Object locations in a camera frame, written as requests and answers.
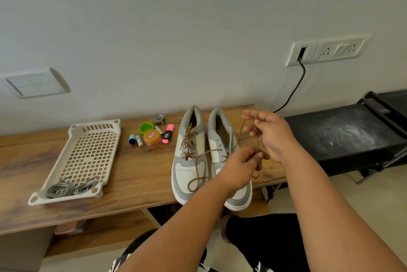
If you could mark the beige plastic lattice tray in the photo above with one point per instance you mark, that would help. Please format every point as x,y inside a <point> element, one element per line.
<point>76,132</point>

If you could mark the white battery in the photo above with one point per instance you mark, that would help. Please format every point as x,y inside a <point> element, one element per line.
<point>139,141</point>

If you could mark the person's right hand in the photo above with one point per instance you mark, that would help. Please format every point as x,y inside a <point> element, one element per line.
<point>276,135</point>

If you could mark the white wall socket panel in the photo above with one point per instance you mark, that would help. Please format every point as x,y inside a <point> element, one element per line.
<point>330,49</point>

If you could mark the person's right fingers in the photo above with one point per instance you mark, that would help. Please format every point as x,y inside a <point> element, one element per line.
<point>257,114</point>

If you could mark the green plastic cap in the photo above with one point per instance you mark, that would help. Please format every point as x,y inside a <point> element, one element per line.
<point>146,128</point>

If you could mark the grey white sneaker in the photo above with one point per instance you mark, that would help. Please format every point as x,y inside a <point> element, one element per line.
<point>187,173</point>
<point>219,135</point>

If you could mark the pink highlighter pen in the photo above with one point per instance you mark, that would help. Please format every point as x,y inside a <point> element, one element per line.
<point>167,134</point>

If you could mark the pink item under bench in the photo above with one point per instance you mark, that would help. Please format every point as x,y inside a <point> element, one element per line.
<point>70,227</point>

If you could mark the wooden lower shelf board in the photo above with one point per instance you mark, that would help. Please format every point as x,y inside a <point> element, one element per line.
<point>105,233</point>

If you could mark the person's right forearm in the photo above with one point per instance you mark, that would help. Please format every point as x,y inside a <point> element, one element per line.
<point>327,217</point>

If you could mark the person's left hand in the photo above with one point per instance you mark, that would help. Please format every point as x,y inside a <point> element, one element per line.
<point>238,170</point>

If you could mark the brown shoelace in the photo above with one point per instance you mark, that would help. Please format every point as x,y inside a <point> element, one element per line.
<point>188,141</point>
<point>239,136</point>

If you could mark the person's left fingers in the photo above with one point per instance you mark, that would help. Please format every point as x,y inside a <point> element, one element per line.
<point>259,155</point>

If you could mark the white wall switch plate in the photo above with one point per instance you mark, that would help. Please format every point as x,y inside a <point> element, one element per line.
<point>35,84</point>

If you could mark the person's left forearm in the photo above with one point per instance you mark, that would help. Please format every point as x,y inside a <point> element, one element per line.
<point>178,233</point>

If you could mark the grey shoelace bundle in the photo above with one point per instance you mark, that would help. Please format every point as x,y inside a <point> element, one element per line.
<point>60,189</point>
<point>86,186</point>

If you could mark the black trousers with white stripes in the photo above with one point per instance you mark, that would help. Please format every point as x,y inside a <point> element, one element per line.
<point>264,236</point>

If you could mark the small white grey tube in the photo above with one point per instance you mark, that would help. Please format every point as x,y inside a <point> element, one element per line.
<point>159,130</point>

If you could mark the patterned tape roll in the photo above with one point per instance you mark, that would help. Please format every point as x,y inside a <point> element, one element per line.
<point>159,119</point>

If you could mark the orange lid jar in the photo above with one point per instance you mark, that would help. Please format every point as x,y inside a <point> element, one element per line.
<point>152,138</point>

